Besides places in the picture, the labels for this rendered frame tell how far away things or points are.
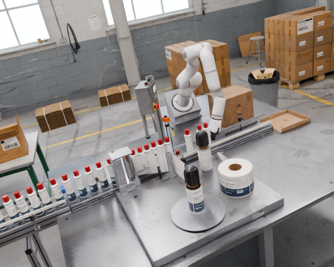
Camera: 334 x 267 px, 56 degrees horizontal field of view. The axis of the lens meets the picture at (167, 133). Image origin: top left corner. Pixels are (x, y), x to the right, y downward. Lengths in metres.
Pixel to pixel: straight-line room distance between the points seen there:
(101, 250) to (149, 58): 6.24
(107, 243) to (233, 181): 0.78
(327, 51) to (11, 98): 6.33
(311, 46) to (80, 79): 4.77
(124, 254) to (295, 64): 4.65
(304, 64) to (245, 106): 3.23
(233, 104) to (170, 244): 1.41
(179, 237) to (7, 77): 6.40
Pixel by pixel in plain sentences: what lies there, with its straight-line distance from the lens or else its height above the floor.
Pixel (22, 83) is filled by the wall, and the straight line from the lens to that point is 7.62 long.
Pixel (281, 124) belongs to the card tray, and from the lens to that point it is 2.79.
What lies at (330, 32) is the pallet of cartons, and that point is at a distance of 6.12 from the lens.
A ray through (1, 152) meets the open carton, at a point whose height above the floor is 0.88.
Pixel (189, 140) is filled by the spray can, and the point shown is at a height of 1.01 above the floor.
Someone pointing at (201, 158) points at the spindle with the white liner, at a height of 1.01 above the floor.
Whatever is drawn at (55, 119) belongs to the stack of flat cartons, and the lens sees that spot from 6.11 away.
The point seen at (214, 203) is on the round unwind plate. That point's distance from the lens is 1.87.
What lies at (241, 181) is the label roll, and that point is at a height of 0.99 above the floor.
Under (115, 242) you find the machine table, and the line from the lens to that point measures 1.88.
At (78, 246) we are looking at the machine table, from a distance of 1.95.
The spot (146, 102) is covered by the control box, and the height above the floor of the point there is 1.37.
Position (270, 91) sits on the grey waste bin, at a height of 0.41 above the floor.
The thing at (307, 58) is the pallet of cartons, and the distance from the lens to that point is 5.92.
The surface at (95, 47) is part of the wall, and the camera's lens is 7.45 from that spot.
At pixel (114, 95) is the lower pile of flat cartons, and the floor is 0.17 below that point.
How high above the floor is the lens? 2.07
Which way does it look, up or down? 26 degrees down
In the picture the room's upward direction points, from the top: 11 degrees counter-clockwise
